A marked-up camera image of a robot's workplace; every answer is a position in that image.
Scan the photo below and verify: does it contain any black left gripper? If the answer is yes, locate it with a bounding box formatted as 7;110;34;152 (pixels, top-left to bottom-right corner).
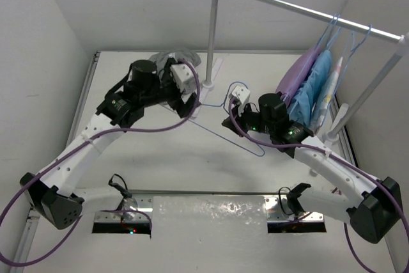
139;58;198;115

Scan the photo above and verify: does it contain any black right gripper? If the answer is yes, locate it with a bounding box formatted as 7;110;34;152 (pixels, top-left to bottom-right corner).
222;99;274;137

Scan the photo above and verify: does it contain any grey adidas t shirt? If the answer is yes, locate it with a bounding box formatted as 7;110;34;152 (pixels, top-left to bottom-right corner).
149;48;202;68

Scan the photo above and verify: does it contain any light blue wire hanger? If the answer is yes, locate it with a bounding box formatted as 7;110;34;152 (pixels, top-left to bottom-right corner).
162;81;265;158

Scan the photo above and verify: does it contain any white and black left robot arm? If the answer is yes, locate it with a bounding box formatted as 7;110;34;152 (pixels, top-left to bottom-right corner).
20;58;200;230

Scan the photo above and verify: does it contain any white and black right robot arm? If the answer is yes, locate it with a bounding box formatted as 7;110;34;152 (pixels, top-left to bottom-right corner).
222;88;408;244

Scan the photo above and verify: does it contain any blue hanger under patterned garment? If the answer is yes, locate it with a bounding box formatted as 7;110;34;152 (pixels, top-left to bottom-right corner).
341;31;355;70

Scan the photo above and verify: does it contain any blue hanger under purple garment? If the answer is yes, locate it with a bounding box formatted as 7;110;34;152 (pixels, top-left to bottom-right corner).
287;13;340;101

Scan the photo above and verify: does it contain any blue hanging garment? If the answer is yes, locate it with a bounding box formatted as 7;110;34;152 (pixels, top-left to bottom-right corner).
288;49;332;127

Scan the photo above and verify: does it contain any purple hanging garment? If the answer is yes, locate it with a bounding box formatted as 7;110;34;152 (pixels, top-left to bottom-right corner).
276;46;321;106

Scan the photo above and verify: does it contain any white patterned hanging garment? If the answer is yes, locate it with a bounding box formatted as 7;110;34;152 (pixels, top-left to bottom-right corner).
310;56;343;132

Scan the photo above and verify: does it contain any white front cover panel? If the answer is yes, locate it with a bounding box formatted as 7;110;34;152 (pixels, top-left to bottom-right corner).
24;194;397;273

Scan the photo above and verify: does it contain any white metal clothes rack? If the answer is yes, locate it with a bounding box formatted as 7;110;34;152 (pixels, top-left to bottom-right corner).
200;0;408;141

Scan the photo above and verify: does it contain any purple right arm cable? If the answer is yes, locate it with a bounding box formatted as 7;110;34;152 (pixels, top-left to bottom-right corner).
228;97;403;273

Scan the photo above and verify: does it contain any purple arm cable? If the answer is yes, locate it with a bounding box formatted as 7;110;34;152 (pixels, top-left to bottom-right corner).
0;59;202;267
228;97;403;273

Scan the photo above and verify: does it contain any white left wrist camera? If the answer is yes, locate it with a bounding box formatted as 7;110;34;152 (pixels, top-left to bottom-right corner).
170;63;196;95

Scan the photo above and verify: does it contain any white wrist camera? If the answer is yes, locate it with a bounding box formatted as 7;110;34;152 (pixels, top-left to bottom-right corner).
229;85;251;105
170;63;196;95

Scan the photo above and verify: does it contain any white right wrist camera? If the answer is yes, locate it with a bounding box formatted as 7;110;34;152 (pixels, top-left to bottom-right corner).
229;85;251;105

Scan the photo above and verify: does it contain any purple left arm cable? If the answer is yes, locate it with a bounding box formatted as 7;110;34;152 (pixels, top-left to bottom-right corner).
0;59;202;267

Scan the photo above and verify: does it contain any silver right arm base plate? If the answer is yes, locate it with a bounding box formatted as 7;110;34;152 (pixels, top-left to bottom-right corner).
264;194;324;223

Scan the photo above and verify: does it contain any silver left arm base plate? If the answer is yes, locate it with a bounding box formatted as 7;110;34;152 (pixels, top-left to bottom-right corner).
94;195;153;224

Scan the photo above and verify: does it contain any blue empty wire hanger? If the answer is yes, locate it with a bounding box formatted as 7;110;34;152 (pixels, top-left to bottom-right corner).
334;24;373;95

